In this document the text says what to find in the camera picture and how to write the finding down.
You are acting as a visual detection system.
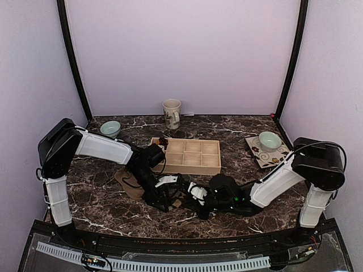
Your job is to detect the green circuit board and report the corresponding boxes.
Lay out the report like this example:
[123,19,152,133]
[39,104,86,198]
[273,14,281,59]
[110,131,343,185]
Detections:
[81,254,106,267]

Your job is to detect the wooden compartment tray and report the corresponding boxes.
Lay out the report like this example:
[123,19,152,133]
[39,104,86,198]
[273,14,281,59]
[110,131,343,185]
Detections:
[150,137,221,176]

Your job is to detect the white slotted cable duct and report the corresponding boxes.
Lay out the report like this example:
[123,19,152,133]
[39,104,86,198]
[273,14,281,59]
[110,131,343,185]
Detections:
[36,242,271,271]

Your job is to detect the black right corner post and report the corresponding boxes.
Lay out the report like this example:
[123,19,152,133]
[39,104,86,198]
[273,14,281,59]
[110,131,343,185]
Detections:
[274,0,309,123]

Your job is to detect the coral pattern ceramic mug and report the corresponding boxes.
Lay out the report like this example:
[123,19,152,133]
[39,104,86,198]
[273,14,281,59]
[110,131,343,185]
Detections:
[162,99,182,130]

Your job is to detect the brown yellow argyle sock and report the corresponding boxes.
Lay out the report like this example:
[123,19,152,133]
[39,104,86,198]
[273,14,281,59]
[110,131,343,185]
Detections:
[170,185,192,209]

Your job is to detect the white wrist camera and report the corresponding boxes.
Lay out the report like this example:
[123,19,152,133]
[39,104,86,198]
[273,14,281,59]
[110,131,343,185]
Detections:
[155,175,180,188]
[187,182,208,206]

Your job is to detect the black front table rail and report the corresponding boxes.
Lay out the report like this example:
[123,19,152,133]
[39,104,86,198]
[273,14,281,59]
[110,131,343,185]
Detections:
[31,219,338,256]

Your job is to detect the pale green bowl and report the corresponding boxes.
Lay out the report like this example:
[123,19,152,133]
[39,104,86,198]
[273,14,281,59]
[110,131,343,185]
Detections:
[258,131,282,152]

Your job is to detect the black left corner post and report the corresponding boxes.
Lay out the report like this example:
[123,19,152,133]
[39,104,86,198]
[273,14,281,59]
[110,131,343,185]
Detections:
[56,0,93,122]

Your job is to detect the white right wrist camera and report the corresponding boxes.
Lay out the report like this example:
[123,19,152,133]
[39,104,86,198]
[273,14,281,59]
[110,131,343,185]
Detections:
[187,182,208,206]

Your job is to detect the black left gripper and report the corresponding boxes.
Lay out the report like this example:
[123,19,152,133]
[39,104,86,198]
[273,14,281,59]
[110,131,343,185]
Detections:
[129,167,169,213]

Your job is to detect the black corner post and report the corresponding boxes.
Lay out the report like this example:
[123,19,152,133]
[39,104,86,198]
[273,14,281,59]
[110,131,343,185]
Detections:
[274,0,309,123]
[56,0,93,122]

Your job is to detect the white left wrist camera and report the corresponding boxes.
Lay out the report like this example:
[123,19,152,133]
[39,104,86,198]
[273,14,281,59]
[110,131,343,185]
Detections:
[155,175,180,188]

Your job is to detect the floral square plate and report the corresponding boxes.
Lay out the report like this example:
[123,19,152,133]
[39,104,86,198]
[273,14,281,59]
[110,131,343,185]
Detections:
[245,135,290,169]

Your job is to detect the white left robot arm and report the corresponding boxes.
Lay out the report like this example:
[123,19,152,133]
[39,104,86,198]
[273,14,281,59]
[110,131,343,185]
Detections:
[37,118,182,247]

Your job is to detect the rolled red argyle sock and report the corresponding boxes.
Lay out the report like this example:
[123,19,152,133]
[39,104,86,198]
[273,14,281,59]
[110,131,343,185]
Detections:
[157,137,168,146]

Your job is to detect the beige ribbed sock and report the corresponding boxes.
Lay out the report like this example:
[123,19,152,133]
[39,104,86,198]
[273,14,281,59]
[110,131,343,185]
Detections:
[114,170,145,200]

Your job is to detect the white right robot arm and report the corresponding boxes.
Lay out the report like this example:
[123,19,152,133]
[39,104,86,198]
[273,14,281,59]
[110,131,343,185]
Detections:
[187,137,347,246]

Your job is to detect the teal striped ceramic bowl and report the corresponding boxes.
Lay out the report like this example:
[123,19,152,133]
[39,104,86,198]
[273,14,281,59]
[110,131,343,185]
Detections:
[100,121,121,139]

